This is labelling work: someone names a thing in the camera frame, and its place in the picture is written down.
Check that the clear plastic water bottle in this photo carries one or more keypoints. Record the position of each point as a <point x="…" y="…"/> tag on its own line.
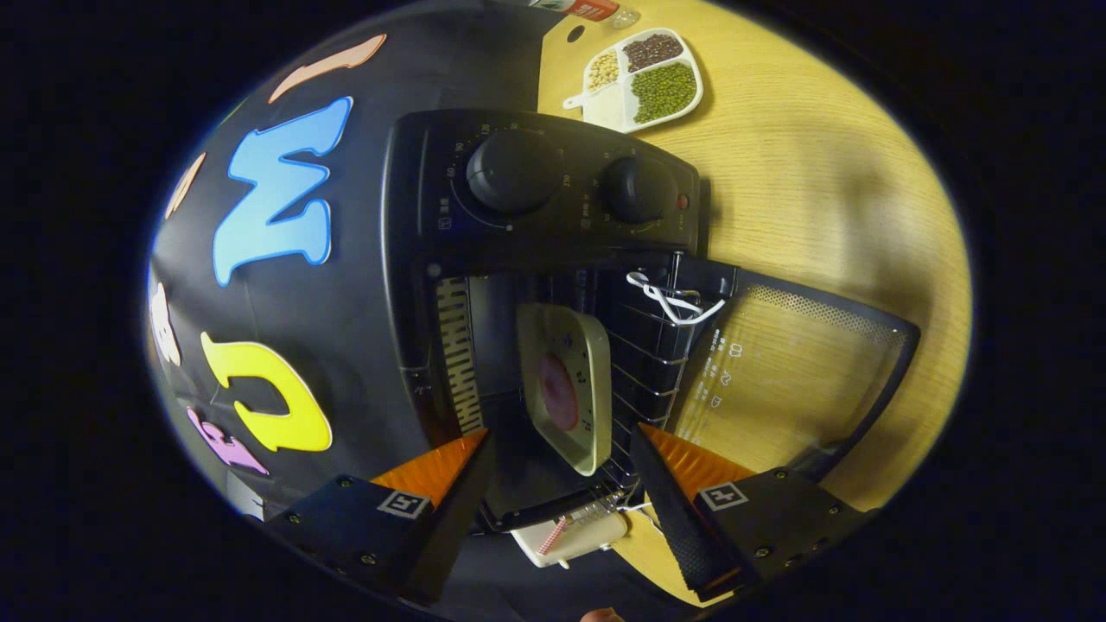
<point x="592" y="10"/>

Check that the cream square plate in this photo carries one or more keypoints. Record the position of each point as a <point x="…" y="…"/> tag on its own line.
<point x="592" y="389"/>

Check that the pink meat slice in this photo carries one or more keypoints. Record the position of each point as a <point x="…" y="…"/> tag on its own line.
<point x="560" y="393"/>

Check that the small dark round disc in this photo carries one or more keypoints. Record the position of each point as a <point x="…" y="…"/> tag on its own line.
<point x="575" y="34"/>

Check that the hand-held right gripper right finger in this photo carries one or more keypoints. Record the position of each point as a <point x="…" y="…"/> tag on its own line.
<point x="674" y="518"/>

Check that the black electric oven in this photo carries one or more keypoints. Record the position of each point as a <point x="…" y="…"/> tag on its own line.
<point x="570" y="229"/>

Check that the white divided dish with beans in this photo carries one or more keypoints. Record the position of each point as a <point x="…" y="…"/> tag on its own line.
<point x="661" y="91"/>

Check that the black oven knob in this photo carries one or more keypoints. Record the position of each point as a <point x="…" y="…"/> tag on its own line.
<point x="514" y="173"/>
<point x="639" y="190"/>

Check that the red white striped strip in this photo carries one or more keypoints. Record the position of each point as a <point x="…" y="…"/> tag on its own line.
<point x="553" y="536"/>

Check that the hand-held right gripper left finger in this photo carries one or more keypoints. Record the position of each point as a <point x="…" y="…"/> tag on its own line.
<point x="454" y="527"/>

